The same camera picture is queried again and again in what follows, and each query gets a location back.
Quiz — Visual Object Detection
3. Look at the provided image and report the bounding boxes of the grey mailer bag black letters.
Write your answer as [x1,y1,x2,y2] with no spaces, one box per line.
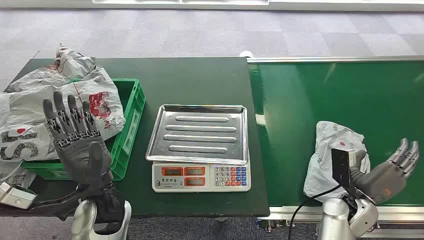
[0,123,65,163]

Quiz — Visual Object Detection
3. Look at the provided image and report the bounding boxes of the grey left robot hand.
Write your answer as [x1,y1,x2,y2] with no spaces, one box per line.
[42,90,114,192]

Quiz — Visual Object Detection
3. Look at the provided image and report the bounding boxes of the large grey red-print mailer bag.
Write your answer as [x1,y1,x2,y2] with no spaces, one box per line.
[0,67,127,144]

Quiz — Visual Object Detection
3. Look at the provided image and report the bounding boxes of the small grey mailer bag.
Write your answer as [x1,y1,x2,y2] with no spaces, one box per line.
[0,161,37,190]

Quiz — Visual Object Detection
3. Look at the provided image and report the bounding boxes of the black left camera bracket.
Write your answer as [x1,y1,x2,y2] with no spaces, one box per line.
[31,185,100,221]

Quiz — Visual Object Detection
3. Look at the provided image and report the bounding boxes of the green plastic crate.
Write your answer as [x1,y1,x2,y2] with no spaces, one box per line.
[20,78,147,182]

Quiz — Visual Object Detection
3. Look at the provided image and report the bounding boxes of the white electronic scale base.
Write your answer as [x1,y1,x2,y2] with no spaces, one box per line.
[151,161,252,193]

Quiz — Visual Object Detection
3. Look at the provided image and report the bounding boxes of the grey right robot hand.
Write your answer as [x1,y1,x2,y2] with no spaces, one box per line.
[350,138,420,205]

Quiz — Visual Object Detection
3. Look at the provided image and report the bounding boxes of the stainless steel weighing tray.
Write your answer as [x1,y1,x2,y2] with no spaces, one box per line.
[145,104,250,166]

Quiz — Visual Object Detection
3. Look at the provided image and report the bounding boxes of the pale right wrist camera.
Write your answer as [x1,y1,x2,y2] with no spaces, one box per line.
[331,148,357,188]

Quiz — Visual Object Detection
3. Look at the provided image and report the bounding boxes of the green conveyor belt machine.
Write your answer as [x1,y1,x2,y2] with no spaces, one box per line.
[246,55,424,239]

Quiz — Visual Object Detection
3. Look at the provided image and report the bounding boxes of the crumpled grey mailer bag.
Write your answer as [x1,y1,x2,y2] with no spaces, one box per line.
[5,43,98,94]

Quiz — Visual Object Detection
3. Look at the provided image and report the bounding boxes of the black right camera cable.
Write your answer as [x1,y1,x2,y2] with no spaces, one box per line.
[287,183,344,240]

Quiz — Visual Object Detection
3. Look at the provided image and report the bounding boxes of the grey plastic mailer package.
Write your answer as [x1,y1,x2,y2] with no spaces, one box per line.
[303,120,371,204]

